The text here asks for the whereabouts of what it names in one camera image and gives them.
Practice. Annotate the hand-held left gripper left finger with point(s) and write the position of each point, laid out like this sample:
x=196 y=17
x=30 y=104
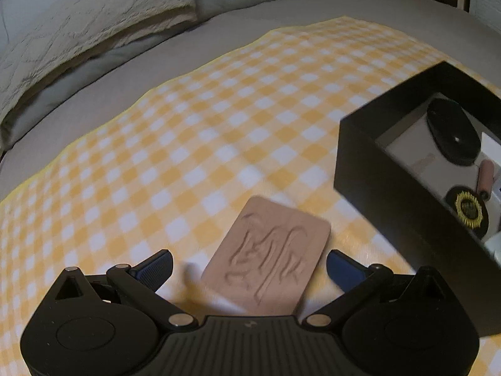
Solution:
x=156 y=267

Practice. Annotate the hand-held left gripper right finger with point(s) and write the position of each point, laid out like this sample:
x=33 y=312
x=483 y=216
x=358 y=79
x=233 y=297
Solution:
x=344 y=270

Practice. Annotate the tan carved block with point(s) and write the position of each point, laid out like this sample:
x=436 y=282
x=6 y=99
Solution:
x=270 y=254

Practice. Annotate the black cardboard box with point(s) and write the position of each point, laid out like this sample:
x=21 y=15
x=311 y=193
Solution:
x=391 y=172

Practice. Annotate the black round tin gold emblem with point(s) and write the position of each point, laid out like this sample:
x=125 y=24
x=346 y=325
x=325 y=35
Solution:
x=467 y=211

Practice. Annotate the black computer mouse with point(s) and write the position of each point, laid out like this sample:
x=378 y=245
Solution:
x=452 y=131

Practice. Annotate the yellow checkered cloth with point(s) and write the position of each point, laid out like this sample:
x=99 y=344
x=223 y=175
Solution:
x=195 y=145

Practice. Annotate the white cylinder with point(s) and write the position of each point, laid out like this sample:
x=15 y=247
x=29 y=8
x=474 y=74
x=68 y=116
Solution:
x=495 y=246

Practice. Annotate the pink tube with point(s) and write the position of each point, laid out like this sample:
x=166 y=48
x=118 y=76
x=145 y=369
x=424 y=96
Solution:
x=485 y=180

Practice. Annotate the small white box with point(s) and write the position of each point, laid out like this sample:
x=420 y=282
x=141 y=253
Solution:
x=492 y=149

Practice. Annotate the beige quilted pillow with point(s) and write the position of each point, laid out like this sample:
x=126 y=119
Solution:
x=78 y=35

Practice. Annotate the grey bed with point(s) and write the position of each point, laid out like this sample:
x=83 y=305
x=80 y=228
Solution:
x=297 y=13

